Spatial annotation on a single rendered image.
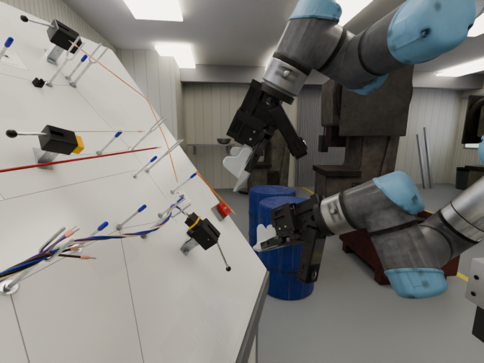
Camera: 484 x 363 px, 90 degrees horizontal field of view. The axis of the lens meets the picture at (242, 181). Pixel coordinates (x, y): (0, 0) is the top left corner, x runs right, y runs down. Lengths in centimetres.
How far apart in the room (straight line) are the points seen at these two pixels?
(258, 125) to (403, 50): 24
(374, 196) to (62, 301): 50
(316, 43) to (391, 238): 33
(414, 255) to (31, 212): 59
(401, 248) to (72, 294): 50
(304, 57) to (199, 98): 608
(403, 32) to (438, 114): 868
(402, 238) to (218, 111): 615
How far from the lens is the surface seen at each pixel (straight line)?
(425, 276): 47
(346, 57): 48
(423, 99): 872
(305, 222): 53
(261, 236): 59
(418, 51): 39
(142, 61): 545
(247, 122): 47
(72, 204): 54
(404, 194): 44
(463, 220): 55
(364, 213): 46
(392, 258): 46
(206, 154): 644
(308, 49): 47
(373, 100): 378
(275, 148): 560
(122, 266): 52
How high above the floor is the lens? 136
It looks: 10 degrees down
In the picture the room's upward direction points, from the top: straight up
